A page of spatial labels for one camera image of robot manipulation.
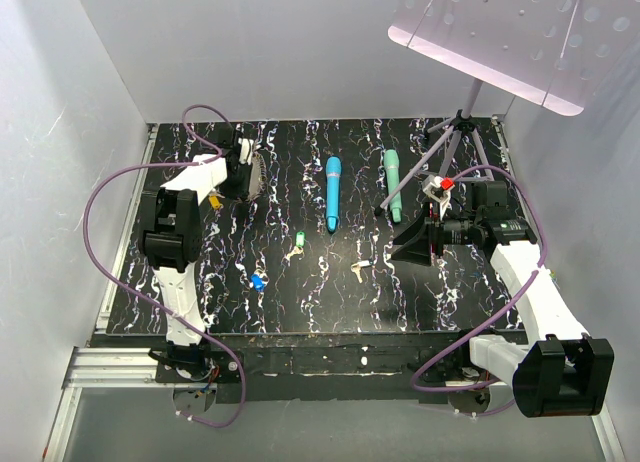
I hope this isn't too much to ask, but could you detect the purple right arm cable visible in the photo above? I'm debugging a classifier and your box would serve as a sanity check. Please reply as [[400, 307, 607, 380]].
[[410, 164, 550, 414]]

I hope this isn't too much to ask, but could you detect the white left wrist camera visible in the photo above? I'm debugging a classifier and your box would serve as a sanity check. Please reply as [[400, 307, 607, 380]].
[[239, 138, 254, 165]]

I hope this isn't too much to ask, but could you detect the key with black tag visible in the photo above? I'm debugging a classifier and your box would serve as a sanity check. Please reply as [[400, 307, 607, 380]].
[[351, 260, 372, 284]]

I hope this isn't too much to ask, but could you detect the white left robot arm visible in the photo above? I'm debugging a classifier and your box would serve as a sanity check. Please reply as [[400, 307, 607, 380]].
[[139, 124, 260, 382]]

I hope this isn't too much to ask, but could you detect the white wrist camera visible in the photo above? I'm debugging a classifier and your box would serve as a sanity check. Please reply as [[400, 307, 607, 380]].
[[239, 138, 254, 165], [422, 175, 454, 213]]

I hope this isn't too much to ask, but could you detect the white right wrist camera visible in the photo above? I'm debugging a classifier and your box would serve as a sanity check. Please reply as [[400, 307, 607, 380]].
[[422, 175, 454, 213]]

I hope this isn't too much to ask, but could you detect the lilac music stand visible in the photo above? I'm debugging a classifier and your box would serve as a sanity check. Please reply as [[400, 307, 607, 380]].
[[374, 0, 640, 218]]

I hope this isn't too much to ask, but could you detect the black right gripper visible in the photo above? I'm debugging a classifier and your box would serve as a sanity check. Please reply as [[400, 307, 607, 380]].
[[390, 197, 481, 267]]

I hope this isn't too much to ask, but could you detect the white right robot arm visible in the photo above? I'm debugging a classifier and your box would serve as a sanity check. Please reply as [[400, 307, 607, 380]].
[[392, 176, 614, 418]]

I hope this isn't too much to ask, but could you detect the aluminium rail frame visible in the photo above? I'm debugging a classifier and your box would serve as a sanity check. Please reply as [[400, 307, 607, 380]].
[[44, 124, 626, 462]]

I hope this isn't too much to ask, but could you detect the key with blue tag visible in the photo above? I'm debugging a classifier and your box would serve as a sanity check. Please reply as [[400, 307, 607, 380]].
[[250, 271, 268, 293]]

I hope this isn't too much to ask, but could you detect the blue toy microphone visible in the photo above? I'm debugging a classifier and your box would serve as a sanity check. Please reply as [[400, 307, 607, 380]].
[[325, 156, 342, 233]]

